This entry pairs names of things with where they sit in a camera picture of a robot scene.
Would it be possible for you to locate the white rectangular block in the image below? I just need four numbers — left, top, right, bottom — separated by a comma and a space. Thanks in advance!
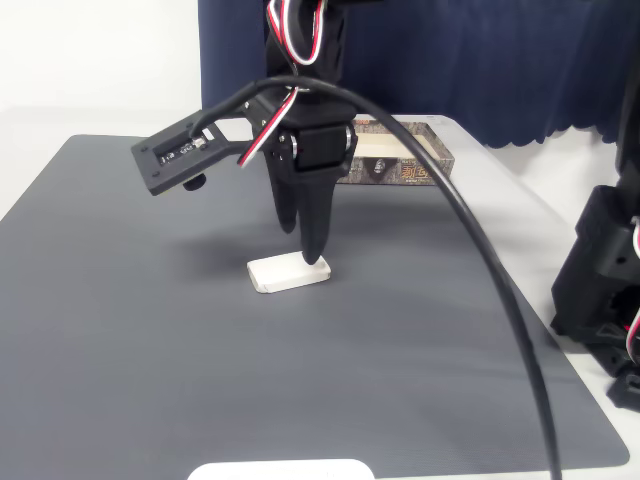
246, 251, 333, 295

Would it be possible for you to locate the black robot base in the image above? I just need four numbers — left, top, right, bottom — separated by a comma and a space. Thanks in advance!
549, 184, 640, 411

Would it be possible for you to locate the brown bark-print cardboard box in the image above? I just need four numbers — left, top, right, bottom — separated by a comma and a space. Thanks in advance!
335, 114, 456, 187

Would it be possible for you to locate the dark blue curtain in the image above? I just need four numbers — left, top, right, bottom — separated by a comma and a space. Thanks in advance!
197, 0, 640, 150

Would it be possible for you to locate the gray textured desk mat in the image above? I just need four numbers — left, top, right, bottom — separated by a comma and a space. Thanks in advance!
0, 133, 631, 474

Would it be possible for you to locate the white rounded device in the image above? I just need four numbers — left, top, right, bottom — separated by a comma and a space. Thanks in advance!
187, 458, 376, 480

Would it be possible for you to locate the red white black servo wire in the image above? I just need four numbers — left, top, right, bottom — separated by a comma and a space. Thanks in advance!
266, 0, 330, 67
623, 214, 640, 366
236, 85, 302, 170

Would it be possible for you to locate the thick black camera cable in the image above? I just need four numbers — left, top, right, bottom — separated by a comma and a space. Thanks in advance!
189, 74, 572, 480

